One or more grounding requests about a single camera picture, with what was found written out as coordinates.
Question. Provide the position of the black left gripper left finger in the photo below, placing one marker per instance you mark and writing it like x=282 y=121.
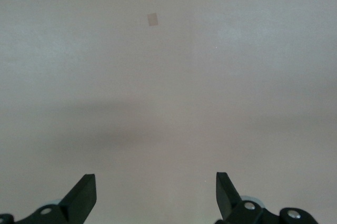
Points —
x=76 y=205

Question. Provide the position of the brown tape patch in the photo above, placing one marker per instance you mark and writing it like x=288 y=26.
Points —
x=153 y=19

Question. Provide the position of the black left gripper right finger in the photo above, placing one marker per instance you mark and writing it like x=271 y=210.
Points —
x=229 y=203

